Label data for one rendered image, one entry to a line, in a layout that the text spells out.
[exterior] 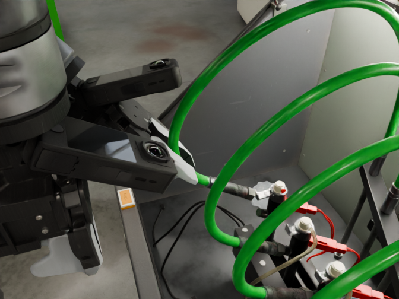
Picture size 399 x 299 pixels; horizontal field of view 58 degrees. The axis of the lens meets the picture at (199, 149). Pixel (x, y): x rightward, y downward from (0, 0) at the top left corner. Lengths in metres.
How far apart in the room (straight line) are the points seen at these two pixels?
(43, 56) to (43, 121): 0.04
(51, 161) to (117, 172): 0.05
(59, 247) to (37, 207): 0.07
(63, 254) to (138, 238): 0.43
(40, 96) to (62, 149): 0.04
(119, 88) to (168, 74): 0.06
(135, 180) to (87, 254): 0.07
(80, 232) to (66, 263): 0.07
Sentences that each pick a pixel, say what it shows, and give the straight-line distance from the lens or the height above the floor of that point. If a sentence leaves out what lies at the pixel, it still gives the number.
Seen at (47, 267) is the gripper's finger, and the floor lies 1.28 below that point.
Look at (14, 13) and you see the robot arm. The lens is 0.21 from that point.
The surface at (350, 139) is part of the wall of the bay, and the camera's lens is 0.90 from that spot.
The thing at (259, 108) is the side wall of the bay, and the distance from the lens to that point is 0.91.
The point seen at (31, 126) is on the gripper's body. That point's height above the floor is 1.43.
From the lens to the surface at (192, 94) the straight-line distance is 0.42.
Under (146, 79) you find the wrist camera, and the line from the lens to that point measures 0.41.
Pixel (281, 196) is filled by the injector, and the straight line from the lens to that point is 0.61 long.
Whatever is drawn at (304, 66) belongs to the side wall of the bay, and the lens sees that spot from 0.91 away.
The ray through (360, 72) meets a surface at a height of 1.38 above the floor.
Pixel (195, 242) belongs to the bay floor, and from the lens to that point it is 0.89.
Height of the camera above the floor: 1.56
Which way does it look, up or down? 40 degrees down
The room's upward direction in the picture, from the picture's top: straight up
